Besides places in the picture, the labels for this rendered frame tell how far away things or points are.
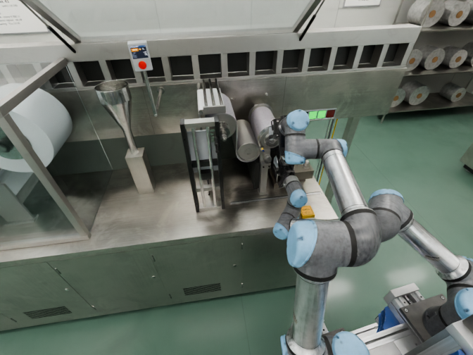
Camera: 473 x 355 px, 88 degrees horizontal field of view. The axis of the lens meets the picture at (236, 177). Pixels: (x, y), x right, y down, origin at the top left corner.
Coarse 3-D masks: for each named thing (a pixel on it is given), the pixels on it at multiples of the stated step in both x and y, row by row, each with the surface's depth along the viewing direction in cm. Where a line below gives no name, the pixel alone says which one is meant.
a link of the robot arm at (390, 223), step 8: (280, 216) 115; (288, 216) 112; (384, 216) 86; (392, 216) 85; (280, 224) 109; (288, 224) 108; (384, 224) 84; (392, 224) 84; (400, 224) 86; (280, 232) 108; (288, 232) 108; (384, 232) 84; (392, 232) 84; (384, 240) 86
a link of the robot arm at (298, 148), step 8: (288, 136) 89; (296, 136) 88; (304, 136) 89; (288, 144) 89; (296, 144) 88; (304, 144) 88; (312, 144) 88; (288, 152) 89; (296, 152) 88; (304, 152) 88; (312, 152) 88; (288, 160) 89; (296, 160) 88; (304, 160) 89
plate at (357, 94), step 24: (360, 72) 144; (384, 72) 146; (96, 96) 131; (144, 96) 135; (168, 96) 137; (192, 96) 139; (240, 96) 143; (264, 96) 145; (288, 96) 147; (312, 96) 149; (336, 96) 152; (360, 96) 154; (384, 96) 157; (96, 120) 140; (144, 120) 144; (168, 120) 146; (312, 120) 161
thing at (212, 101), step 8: (208, 80) 132; (216, 80) 131; (216, 88) 128; (208, 96) 120; (216, 96) 120; (208, 104) 113; (216, 104) 113; (208, 112) 108; (216, 112) 109; (224, 112) 109
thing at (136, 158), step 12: (108, 108) 108; (120, 108) 109; (120, 120) 115; (132, 144) 126; (132, 156) 129; (144, 156) 133; (132, 168) 133; (144, 168) 134; (144, 180) 139; (144, 192) 145
